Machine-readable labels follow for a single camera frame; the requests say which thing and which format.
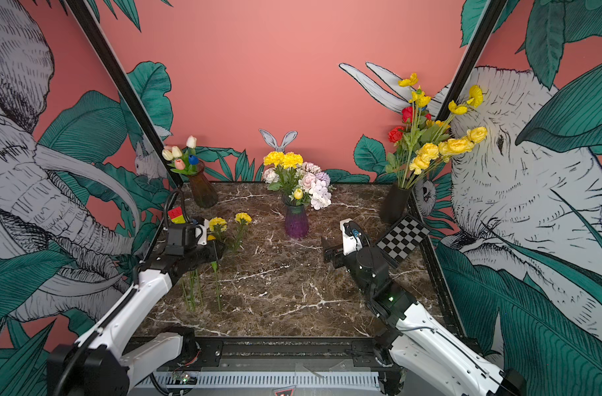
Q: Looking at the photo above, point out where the yellow carnation stem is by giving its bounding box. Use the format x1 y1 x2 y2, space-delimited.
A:
231 212 252 252

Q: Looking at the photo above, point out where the brown ribbed glass vase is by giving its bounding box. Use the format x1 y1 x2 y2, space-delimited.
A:
188 163 218 209

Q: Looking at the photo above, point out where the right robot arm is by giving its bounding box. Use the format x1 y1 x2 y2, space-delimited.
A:
322 237 526 395

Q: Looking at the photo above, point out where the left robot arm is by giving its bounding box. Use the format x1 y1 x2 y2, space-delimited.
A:
47 191 225 395

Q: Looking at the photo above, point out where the black vase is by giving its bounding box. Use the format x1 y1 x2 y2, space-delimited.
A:
379 182 411 224

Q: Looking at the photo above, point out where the red yellow cube block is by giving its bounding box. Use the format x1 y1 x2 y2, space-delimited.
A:
167 207 186 224

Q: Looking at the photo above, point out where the checkerboard calibration plate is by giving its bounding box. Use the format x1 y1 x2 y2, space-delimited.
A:
376 215 430 267

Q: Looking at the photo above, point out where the white purple hydrangea bunch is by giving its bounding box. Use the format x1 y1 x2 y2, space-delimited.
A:
262 151 332 211

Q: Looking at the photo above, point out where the cream tulip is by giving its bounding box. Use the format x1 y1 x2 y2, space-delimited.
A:
171 146 183 158

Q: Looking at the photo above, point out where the white tulip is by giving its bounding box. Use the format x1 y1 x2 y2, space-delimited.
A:
186 135 197 149

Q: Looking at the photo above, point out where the yellow flower bouquet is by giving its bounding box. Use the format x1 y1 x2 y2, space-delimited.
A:
385 85 488 190

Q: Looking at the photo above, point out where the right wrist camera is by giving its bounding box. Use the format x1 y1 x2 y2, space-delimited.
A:
340 219 365 256

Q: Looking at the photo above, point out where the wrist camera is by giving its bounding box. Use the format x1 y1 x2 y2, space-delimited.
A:
195 224 208 246
340 219 365 256

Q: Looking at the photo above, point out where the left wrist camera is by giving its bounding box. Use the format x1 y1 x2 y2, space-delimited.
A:
195 224 208 246

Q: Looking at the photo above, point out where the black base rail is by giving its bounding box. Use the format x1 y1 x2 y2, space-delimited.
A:
131 336 485 370

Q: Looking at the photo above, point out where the white ribbed cable duct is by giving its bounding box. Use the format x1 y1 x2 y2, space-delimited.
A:
155 371 381 390

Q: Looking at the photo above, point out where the black left frame post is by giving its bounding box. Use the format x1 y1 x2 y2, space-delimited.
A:
66 0 164 160

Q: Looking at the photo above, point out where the black frame post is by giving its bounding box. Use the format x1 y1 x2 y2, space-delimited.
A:
66 0 164 160
436 0 507 120

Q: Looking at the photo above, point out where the black right frame post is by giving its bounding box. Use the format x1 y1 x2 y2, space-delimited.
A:
436 0 507 120

